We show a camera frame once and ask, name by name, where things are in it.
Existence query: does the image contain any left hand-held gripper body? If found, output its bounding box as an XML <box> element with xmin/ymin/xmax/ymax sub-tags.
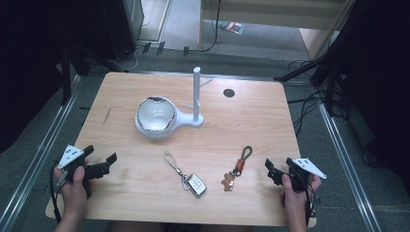
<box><xmin>57</xmin><ymin>144</ymin><xmax>98</xmax><ymax>199</ymax></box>

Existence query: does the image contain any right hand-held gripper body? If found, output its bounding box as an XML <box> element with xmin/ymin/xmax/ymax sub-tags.
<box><xmin>281</xmin><ymin>157</ymin><xmax>328</xmax><ymax>193</ymax></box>

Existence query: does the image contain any bear keychain with braided loop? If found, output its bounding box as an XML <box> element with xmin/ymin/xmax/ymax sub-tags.
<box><xmin>220</xmin><ymin>145</ymin><xmax>253</xmax><ymax>192</ymax></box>

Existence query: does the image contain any silver car key with strap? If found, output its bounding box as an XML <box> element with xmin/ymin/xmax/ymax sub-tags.
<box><xmin>162</xmin><ymin>151</ymin><xmax>208</xmax><ymax>198</ymax></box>

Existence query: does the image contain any white hook stand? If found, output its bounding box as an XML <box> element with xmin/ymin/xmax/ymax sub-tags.
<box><xmin>133</xmin><ymin>66</ymin><xmax>215</xmax><ymax>140</ymax></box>

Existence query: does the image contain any person's right hand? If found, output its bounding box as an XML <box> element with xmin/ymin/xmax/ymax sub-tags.
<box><xmin>278</xmin><ymin>174</ymin><xmax>323</xmax><ymax>224</ymax></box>

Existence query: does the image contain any person's left hand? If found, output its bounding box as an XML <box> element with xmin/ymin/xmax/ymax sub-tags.
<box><xmin>53</xmin><ymin>165</ymin><xmax>96</xmax><ymax>218</ymax></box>

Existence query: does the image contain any white bowl with silver rim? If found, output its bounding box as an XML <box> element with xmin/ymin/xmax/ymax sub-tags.
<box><xmin>136</xmin><ymin>95</ymin><xmax>178</xmax><ymax>132</ymax></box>

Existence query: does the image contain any black stand leg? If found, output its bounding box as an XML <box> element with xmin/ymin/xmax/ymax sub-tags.
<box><xmin>60</xmin><ymin>47</ymin><xmax>73</xmax><ymax>106</ymax></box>

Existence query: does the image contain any dark curtain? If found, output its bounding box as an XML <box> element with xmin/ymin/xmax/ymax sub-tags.
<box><xmin>333</xmin><ymin>0</ymin><xmax>410</xmax><ymax>196</ymax></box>
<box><xmin>0</xmin><ymin>0</ymin><xmax>109</xmax><ymax>155</ymax></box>

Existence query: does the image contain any black tripod stand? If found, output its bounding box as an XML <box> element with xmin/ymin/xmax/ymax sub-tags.
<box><xmin>274</xmin><ymin>18</ymin><xmax>356</xmax><ymax>117</ymax></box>

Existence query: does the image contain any black cabinet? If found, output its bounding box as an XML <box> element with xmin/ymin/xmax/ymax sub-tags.
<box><xmin>99</xmin><ymin>0</ymin><xmax>145</xmax><ymax>63</ymax></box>

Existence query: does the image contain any colourful packet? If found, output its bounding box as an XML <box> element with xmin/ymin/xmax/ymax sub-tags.
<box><xmin>218</xmin><ymin>20</ymin><xmax>247</xmax><ymax>36</ymax></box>

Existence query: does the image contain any light wooden shelf unit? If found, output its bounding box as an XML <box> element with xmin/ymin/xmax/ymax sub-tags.
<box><xmin>198</xmin><ymin>0</ymin><xmax>356</xmax><ymax>61</ymax></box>

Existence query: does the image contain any aluminium floor rail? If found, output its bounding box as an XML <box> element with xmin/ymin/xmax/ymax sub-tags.
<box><xmin>316</xmin><ymin>101</ymin><xmax>384</xmax><ymax>232</ymax></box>
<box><xmin>0</xmin><ymin>73</ymin><xmax>83</xmax><ymax>232</ymax></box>

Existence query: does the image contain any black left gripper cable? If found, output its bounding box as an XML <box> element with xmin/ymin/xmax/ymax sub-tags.
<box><xmin>48</xmin><ymin>163</ymin><xmax>64</xmax><ymax>224</ymax></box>

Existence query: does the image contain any bundle of black floor cables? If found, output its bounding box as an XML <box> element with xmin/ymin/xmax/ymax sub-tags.
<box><xmin>286</xmin><ymin>58</ymin><xmax>328</xmax><ymax>137</ymax></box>

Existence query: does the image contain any white floor cable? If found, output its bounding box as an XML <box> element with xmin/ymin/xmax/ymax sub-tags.
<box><xmin>113</xmin><ymin>44</ymin><xmax>144</xmax><ymax>73</ymax></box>

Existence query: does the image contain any black hanging cable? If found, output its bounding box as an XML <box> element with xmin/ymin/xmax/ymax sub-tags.
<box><xmin>198</xmin><ymin>0</ymin><xmax>224</xmax><ymax>53</ymax></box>

